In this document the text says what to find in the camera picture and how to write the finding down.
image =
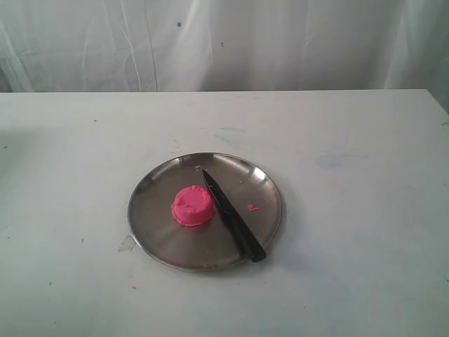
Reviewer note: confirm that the pink clay lump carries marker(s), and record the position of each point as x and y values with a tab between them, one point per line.
192	206

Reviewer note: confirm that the black plastic knife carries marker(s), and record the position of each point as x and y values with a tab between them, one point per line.
244	238

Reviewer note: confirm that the round stainless steel plate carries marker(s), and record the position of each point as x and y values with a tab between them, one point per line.
209	246

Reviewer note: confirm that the pink clay crumb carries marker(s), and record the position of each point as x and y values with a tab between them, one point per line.
252	207

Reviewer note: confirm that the white backdrop cloth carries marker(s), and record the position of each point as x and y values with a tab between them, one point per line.
224	45

